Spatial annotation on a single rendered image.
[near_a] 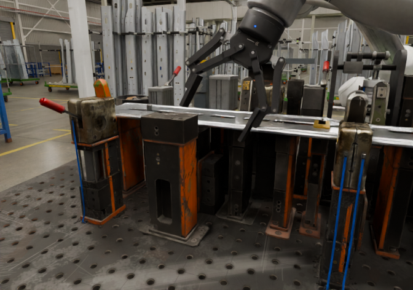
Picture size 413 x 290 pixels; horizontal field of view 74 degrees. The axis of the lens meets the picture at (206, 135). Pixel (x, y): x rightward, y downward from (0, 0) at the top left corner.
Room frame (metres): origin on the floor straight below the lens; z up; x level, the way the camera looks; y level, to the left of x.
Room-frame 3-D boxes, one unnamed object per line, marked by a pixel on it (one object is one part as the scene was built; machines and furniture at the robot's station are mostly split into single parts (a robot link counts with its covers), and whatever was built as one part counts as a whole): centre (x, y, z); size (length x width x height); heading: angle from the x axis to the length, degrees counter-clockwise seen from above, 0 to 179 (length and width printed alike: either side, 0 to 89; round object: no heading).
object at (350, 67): (0.84, -0.47, 0.94); 0.18 x 0.13 x 0.49; 66
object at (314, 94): (0.89, -0.35, 0.89); 0.13 x 0.11 x 0.38; 156
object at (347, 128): (0.51, -0.28, 0.87); 0.12 x 0.09 x 0.35; 156
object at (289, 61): (1.09, -0.22, 1.16); 0.37 x 0.14 x 0.02; 66
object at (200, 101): (1.20, 0.02, 0.92); 0.08 x 0.08 x 0.44; 66
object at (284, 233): (0.72, -0.22, 0.84); 0.17 x 0.06 x 0.29; 156
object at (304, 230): (0.71, -0.30, 0.84); 0.13 x 0.05 x 0.29; 156
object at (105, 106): (0.76, 0.32, 0.88); 0.15 x 0.11 x 0.36; 156
